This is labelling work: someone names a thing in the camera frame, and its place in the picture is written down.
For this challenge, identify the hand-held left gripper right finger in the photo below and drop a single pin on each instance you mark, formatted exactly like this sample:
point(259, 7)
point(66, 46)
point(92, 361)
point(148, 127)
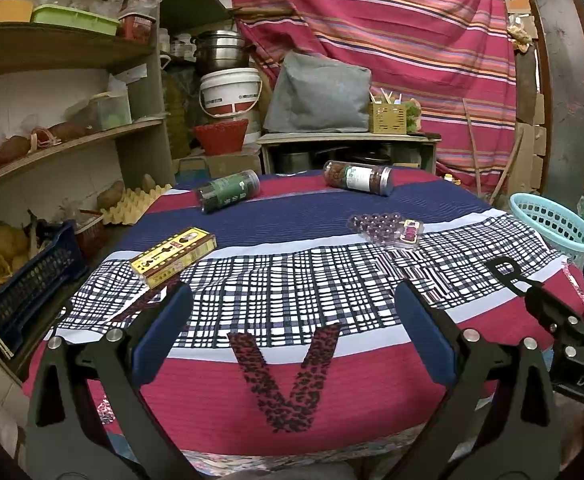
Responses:
point(424, 332)

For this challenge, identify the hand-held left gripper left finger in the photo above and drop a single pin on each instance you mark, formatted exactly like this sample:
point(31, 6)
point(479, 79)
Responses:
point(162, 332)

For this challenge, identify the light blue plastic basket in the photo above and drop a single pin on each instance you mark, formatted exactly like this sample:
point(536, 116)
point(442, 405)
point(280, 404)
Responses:
point(552, 225)

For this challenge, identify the clear plastic blister tray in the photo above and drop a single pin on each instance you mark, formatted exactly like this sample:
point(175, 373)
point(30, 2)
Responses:
point(384, 230)

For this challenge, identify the yellow printed box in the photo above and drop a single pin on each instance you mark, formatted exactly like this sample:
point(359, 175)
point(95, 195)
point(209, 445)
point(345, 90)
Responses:
point(174, 256)

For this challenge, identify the small red basket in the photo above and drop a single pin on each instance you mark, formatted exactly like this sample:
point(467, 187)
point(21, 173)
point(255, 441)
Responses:
point(89, 235)

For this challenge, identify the yellow egg carton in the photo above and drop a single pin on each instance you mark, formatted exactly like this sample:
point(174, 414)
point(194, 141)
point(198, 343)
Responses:
point(137, 207)

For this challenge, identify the dark blue crate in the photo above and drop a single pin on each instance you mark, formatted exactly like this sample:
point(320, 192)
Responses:
point(27, 295)

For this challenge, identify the wooden stick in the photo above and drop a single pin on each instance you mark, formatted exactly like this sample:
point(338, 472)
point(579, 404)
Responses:
point(508, 167)

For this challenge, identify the small oil bottle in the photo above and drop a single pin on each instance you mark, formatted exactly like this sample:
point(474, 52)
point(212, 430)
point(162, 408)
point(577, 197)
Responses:
point(452, 178)

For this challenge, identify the green jar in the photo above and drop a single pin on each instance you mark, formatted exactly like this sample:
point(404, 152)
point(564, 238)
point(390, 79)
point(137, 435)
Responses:
point(229, 191)

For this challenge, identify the clear jar white label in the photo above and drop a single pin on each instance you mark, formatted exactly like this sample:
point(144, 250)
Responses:
point(359, 178)

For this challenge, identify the grey metal door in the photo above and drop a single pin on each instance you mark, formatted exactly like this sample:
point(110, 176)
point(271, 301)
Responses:
point(567, 85)

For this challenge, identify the red plastic basin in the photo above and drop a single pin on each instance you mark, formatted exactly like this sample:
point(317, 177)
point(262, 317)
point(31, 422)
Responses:
point(221, 137)

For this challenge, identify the low cabinet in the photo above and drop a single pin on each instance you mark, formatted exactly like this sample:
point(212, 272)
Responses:
point(347, 140)

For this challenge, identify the yellow utensil holder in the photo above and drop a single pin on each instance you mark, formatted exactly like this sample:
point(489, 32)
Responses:
point(387, 119)

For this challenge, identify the green vegetable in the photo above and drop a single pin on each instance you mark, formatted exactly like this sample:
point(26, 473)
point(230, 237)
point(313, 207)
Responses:
point(412, 116)

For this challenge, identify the sweet potato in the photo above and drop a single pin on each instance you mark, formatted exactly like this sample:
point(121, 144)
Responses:
point(13, 147)
point(69, 131)

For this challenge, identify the large oil bottle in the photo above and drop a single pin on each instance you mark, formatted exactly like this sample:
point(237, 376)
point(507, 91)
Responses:
point(176, 110)

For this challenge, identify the clear plastic container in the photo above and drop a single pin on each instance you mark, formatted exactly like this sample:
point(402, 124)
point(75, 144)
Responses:
point(111, 111)

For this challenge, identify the bundle of chopsticks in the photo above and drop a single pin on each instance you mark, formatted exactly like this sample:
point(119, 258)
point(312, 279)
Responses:
point(386, 97)

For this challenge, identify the white bucket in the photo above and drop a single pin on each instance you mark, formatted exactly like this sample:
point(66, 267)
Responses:
point(231, 92)

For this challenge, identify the grey pillow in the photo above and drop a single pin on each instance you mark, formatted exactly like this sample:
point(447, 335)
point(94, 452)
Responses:
point(317, 92)

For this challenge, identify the steel pot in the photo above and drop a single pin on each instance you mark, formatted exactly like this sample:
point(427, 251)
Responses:
point(222, 51)

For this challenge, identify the wooden shelf unit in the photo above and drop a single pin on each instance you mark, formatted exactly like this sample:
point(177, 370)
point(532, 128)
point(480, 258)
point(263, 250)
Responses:
point(62, 52)

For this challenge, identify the red striped curtain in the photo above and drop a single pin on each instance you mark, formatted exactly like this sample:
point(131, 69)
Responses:
point(397, 35)

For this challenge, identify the red crate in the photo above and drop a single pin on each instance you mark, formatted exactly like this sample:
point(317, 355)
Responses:
point(138, 22)

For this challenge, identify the green plastic tray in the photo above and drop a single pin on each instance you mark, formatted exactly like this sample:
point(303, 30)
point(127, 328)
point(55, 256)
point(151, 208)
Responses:
point(74, 19)

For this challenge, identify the orange box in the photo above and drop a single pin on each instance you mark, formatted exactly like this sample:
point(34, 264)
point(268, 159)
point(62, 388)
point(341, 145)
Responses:
point(6, 11)

